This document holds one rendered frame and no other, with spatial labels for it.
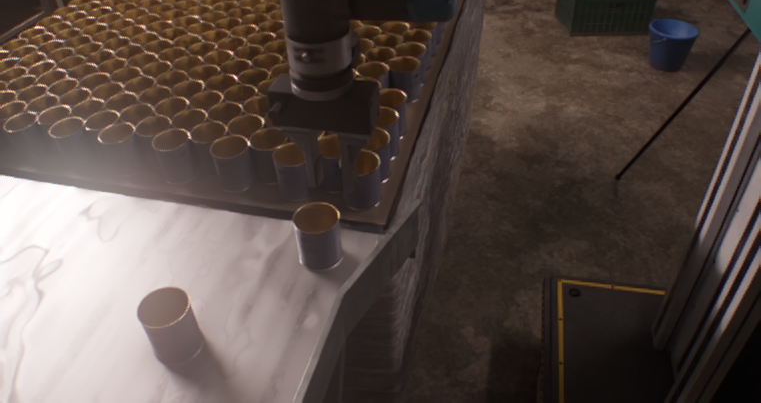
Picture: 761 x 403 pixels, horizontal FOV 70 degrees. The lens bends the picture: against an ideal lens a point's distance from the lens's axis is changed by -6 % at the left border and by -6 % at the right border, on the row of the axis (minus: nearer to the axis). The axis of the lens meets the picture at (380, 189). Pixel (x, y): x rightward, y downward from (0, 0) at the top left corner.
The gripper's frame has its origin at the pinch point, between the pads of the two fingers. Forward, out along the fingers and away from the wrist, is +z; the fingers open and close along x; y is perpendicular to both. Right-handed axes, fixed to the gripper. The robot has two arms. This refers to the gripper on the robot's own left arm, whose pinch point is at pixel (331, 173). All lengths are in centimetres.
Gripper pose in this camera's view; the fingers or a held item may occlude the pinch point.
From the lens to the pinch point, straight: 78.6
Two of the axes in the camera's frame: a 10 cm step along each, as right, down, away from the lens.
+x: 9.7, 1.3, -2.1
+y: -2.5, 6.1, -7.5
